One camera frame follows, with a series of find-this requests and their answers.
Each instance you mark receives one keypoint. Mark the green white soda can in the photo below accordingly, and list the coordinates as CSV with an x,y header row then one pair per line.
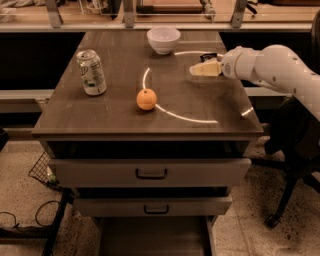
x,y
92,75

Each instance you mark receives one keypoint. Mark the black office chair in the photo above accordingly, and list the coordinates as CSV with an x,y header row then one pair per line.
x,y
296,133

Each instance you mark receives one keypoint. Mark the top grey drawer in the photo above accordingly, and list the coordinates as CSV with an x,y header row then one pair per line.
x,y
149,173

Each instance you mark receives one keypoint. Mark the grey drawer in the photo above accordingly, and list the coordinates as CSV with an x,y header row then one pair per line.
x,y
155,236
149,173
149,207

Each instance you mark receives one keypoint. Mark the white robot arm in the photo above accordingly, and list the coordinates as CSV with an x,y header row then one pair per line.
x,y
276,67

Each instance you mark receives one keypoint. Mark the metal bracket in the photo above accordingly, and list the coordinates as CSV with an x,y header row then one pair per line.
x,y
238,13
53,13
128,8

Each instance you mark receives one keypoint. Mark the right metal bracket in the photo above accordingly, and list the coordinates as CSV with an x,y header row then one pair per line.
x,y
238,13

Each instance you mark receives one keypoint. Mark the middle metal bracket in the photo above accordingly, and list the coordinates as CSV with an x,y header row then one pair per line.
x,y
128,8

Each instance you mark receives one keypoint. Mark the black wire basket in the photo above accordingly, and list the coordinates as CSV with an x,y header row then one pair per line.
x,y
43,174

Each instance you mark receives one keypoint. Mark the grey drawer cabinet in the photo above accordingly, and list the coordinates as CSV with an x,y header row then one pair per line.
x,y
154,158

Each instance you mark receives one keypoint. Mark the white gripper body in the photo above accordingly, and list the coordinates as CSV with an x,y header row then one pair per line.
x,y
231,65

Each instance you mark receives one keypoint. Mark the bottom grey drawer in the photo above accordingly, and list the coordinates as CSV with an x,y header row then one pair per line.
x,y
155,236

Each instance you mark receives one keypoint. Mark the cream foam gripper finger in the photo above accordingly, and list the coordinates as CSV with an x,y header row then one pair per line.
x,y
209,68

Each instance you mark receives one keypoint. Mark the white ceramic bowl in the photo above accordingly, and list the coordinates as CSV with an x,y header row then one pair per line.
x,y
163,40

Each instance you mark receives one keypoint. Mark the middle grey drawer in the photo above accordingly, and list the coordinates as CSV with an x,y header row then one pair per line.
x,y
149,207

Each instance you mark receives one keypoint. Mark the left metal bracket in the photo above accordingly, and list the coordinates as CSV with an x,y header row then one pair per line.
x,y
53,13

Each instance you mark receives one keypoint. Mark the black metal stand leg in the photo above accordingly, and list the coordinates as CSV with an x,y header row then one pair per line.
x,y
48,233

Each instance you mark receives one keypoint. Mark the orange fruit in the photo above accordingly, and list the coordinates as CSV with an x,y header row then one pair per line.
x,y
146,99

